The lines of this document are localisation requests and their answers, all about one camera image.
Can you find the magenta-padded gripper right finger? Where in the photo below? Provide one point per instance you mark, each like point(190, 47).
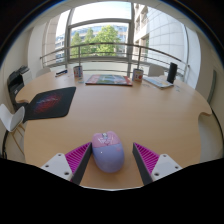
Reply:
point(150, 161)

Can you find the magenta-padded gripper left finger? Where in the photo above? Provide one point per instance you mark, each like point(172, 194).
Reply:
point(75, 160)

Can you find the pink and lilac computer mouse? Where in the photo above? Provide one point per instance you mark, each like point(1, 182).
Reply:
point(108, 153)

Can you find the black mouse pad red swirl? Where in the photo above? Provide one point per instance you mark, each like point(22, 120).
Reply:
point(50, 103)

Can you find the white chair wooden legs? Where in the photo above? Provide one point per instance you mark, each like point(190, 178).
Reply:
point(10, 118)

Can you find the light blue booklet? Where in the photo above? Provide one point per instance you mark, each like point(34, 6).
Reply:
point(158, 82)

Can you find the red and grey magazine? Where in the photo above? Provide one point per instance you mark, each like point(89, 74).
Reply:
point(108, 80)

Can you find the printed mug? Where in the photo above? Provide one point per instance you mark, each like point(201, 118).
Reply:
point(77, 72)
point(137, 75)

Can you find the black upright speaker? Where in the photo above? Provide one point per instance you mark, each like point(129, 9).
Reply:
point(172, 72)

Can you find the black office printer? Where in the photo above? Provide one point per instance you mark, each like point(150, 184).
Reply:
point(15, 83)

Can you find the metal balcony railing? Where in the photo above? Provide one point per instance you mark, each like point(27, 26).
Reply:
point(100, 44)

